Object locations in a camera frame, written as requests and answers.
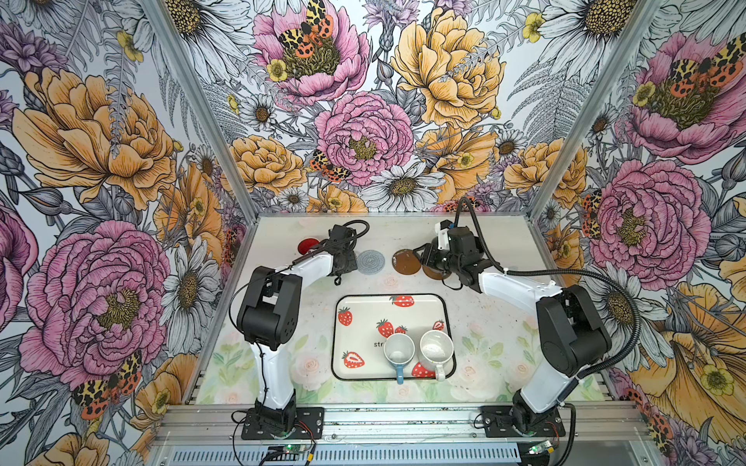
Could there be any red interior mug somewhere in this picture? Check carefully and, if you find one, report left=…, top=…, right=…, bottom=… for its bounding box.
left=297, top=238, right=321, bottom=256

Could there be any strawberry print serving tray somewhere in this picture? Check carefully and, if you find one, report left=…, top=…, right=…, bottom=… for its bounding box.
left=331, top=293, right=457, bottom=384

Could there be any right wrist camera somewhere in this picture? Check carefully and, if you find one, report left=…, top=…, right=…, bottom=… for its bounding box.
left=435, top=219, right=454, bottom=252

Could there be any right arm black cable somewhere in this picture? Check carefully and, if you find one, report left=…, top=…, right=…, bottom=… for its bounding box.
left=453, top=196, right=642, bottom=466

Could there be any green circuit board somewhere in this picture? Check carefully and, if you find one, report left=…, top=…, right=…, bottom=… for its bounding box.
left=264, top=445, right=313, bottom=462

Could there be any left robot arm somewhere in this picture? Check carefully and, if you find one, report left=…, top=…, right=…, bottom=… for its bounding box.
left=232, top=219, right=369, bottom=439

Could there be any grey braided coaster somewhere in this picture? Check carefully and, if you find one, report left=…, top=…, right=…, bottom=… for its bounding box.
left=357, top=250, right=386, bottom=276

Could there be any white mug blue handle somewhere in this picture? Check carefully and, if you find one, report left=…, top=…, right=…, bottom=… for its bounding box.
left=383, top=333, right=416, bottom=384

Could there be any scratched dark wooden coaster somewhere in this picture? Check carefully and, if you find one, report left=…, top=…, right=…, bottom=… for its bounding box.
left=392, top=249, right=422, bottom=276

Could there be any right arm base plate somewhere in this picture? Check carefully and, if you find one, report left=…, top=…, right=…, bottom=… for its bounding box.
left=480, top=405, right=566, bottom=438

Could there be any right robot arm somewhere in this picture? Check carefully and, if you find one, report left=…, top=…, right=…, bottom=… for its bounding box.
left=414, top=221, right=612, bottom=435

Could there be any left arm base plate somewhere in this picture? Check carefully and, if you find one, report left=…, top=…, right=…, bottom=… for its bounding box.
left=240, top=407, right=326, bottom=441

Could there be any aluminium front rail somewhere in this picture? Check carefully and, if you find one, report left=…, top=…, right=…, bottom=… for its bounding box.
left=153, top=401, right=649, bottom=447

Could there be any plain round wooden coaster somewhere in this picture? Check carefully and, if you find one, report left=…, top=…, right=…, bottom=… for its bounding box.
left=422, top=265, right=451, bottom=281

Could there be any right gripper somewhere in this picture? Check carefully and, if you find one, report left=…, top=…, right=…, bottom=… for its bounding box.
left=412, top=242, right=462, bottom=274

